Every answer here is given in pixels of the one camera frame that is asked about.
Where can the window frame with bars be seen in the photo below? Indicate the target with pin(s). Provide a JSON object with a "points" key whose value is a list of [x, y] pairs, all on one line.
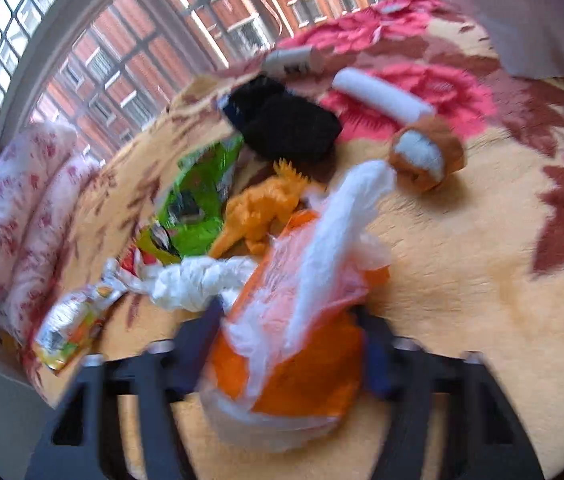
{"points": [[109, 67]]}

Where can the green snack bag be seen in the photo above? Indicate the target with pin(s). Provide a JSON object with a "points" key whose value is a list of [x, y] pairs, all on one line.
{"points": [[192, 214]]}

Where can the white bottle with label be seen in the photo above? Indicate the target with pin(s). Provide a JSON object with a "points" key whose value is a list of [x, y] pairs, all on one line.
{"points": [[297, 61]]}

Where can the orange toy dinosaur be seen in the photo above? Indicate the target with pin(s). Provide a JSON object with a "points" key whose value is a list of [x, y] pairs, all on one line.
{"points": [[249, 215]]}

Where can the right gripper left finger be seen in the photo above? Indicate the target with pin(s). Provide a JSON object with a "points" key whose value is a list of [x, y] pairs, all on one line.
{"points": [[83, 439]]}

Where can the orange white plastic bag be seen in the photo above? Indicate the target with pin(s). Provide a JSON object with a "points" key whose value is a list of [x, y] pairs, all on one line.
{"points": [[287, 363]]}

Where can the brown white plush toy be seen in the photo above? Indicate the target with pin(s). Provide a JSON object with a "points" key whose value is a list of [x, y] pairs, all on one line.
{"points": [[426, 153]]}

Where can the floral beige bed blanket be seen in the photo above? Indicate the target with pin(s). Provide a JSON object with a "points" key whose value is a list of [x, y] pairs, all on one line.
{"points": [[477, 264]]}

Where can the white paper roll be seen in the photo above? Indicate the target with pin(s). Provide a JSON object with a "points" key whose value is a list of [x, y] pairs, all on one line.
{"points": [[381, 96]]}

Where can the yellow snack wrapper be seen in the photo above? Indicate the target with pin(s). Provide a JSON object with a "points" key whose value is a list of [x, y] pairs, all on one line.
{"points": [[73, 322]]}

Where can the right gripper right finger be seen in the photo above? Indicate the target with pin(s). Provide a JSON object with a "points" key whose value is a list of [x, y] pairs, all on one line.
{"points": [[479, 430]]}

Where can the folded floral white quilt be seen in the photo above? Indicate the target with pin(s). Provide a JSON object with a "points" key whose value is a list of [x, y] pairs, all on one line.
{"points": [[42, 174]]}

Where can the black fuzzy cloth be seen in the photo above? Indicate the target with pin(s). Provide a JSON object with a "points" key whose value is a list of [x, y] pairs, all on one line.
{"points": [[276, 123]]}

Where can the red white small wrapper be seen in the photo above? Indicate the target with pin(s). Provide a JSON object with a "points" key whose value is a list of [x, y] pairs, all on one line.
{"points": [[133, 260]]}

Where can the crumpled white plastic bag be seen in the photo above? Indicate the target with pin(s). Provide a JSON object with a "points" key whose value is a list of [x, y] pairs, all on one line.
{"points": [[188, 285]]}

